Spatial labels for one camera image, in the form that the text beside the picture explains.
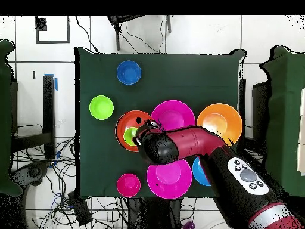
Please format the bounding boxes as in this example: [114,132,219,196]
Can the red-orange wide bowl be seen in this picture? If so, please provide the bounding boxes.
[115,110,154,153]

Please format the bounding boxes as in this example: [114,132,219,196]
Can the white boxes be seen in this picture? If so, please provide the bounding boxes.
[296,88,305,176]

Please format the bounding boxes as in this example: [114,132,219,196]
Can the black pedestal foot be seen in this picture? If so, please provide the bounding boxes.
[9,160,51,188]

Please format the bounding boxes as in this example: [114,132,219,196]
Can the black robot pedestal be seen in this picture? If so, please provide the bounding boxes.
[127,197,183,229]

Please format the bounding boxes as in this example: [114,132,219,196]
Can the cable bundle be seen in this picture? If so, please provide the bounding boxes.
[10,137,129,229]

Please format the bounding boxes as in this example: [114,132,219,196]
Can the large pink bowl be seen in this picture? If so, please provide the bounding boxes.
[146,158,193,200]
[151,100,196,132]

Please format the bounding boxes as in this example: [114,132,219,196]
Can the black power box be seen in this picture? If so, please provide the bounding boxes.
[67,191,93,226]

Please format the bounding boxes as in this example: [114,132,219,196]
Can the light blue bowl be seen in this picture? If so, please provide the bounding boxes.
[192,156,211,187]

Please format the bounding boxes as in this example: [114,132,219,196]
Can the small magenta bowl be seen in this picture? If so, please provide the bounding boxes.
[116,173,142,198]

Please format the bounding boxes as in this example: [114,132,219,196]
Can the black metal stand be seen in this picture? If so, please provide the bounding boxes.
[107,15,173,51]

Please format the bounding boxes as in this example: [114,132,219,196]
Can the small green bowl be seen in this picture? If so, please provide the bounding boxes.
[89,95,114,120]

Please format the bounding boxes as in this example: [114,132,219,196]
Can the black square frame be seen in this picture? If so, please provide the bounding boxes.
[35,16,71,44]

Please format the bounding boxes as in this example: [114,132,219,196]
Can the black metal frame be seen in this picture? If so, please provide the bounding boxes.
[10,81,53,153]

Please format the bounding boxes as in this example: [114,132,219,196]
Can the dark green table cloth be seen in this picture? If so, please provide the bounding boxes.
[74,47,246,200]
[0,39,23,197]
[258,45,305,197]

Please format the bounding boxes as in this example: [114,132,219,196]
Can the thin black cable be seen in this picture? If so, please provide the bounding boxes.
[74,16,99,54]

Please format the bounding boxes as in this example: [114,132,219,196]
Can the black post with blue tape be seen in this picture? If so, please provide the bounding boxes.
[42,73,58,159]

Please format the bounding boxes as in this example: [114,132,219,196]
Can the large orange bowl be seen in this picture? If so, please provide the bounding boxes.
[196,103,244,147]

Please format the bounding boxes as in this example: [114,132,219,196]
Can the lime green plastic cup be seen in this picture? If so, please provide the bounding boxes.
[123,126,139,147]

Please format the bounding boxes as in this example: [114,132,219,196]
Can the small dark blue bowl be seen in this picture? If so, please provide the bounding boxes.
[116,60,142,86]

